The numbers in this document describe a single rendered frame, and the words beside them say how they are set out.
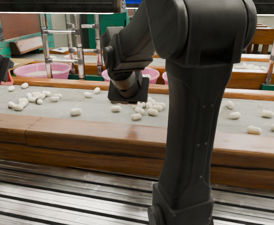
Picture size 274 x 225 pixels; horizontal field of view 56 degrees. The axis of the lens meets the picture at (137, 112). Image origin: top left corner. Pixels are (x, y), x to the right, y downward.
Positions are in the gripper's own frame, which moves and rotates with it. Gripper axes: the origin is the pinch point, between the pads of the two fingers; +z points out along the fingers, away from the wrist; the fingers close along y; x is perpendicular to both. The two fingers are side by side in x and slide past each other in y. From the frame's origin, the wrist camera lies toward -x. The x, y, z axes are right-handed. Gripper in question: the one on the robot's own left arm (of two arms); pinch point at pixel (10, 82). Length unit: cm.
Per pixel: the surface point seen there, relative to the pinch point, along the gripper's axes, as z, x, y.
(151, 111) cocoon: 14.0, 1.4, -40.3
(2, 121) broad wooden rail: 0.2, 11.9, -0.6
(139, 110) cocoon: 13.7, 1.3, -36.8
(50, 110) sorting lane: 13.8, 3.6, -6.6
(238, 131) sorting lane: 11, 6, -66
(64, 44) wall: 230, -150, 117
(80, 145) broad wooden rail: -1.2, 16.4, -25.5
